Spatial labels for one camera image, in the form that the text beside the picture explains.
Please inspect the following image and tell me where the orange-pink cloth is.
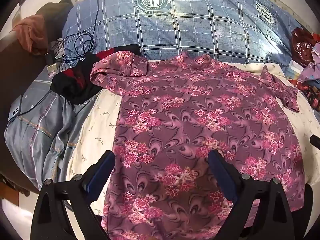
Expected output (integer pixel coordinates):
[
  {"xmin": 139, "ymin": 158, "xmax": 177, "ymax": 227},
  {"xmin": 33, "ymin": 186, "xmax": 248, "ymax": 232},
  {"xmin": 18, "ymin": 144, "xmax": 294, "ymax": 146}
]
[{"xmin": 14, "ymin": 15, "xmax": 50, "ymax": 55}]

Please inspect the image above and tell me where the dark brown cloth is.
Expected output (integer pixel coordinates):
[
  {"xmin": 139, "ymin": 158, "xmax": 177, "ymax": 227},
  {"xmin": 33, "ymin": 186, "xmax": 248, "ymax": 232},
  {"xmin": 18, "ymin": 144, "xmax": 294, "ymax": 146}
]
[{"xmin": 35, "ymin": 0, "xmax": 74, "ymax": 30}]

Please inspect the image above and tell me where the lilac cloth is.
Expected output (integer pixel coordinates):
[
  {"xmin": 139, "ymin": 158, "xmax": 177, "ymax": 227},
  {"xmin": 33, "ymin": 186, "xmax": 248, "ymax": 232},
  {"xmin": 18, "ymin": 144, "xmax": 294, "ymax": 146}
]
[{"xmin": 299, "ymin": 42, "xmax": 320, "ymax": 83}]

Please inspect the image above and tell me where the black and red garment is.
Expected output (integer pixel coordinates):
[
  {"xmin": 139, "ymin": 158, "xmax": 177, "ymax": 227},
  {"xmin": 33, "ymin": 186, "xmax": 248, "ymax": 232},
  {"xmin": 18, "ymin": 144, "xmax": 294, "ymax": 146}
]
[{"xmin": 50, "ymin": 44, "xmax": 142, "ymax": 105}]

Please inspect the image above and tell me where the black power adapter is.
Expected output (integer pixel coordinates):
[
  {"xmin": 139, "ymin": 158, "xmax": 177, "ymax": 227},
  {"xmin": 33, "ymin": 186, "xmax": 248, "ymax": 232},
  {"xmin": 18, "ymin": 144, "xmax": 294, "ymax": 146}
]
[{"xmin": 44, "ymin": 51, "xmax": 55, "ymax": 66}]

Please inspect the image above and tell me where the light blue plastic packet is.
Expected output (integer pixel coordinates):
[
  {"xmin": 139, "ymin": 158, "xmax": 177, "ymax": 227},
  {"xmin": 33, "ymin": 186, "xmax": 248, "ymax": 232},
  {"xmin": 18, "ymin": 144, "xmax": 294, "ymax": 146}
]
[{"xmin": 284, "ymin": 61, "xmax": 304, "ymax": 80}]

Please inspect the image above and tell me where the blue plaid quilt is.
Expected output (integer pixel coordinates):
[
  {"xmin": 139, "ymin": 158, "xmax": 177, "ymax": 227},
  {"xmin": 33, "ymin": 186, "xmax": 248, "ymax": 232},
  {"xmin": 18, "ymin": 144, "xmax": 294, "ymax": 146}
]
[{"xmin": 61, "ymin": 0, "xmax": 304, "ymax": 67}]

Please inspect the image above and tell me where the black cable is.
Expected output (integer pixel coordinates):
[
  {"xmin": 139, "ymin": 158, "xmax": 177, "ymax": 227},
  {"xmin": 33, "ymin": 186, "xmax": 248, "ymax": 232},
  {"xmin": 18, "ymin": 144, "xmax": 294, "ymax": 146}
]
[{"xmin": 7, "ymin": 0, "xmax": 107, "ymax": 125}]

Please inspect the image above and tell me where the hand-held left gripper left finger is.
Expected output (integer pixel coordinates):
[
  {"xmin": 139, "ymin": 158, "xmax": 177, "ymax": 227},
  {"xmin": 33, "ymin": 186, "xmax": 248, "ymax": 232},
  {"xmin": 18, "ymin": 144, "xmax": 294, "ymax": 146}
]
[{"xmin": 30, "ymin": 150, "xmax": 116, "ymax": 240}]

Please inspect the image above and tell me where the red plastic bag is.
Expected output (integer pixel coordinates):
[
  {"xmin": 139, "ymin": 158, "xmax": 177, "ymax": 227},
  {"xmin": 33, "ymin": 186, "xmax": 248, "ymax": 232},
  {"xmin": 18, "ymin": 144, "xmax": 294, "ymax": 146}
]
[{"xmin": 291, "ymin": 27, "xmax": 317, "ymax": 67}]

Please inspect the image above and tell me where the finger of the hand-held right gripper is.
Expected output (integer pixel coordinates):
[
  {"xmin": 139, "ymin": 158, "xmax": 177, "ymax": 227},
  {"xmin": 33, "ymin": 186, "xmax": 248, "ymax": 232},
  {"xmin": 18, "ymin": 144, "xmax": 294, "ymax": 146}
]
[{"xmin": 309, "ymin": 134, "xmax": 320, "ymax": 151}]

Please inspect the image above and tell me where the grey-blue striped bedsheet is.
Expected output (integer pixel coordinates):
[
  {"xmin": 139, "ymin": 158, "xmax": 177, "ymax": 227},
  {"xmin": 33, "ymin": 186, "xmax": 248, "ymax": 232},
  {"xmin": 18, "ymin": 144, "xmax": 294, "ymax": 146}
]
[{"xmin": 4, "ymin": 65, "xmax": 100, "ymax": 190}]

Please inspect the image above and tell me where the purple floral shirt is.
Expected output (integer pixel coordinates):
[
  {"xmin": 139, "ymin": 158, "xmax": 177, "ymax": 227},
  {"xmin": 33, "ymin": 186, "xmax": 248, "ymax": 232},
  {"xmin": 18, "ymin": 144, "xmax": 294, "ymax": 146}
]
[{"xmin": 90, "ymin": 51, "xmax": 306, "ymax": 240}]

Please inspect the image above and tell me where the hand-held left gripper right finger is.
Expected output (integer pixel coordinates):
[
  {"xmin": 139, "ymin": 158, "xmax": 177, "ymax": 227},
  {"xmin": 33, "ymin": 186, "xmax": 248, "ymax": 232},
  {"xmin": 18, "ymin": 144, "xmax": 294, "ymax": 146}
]
[{"xmin": 208, "ymin": 149, "xmax": 296, "ymax": 240}]

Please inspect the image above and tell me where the cream leaf-print blanket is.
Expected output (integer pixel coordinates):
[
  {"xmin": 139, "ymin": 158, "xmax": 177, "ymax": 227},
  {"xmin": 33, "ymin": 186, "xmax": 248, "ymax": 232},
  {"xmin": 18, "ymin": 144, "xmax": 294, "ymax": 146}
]
[{"xmin": 65, "ymin": 59, "xmax": 316, "ymax": 220}]

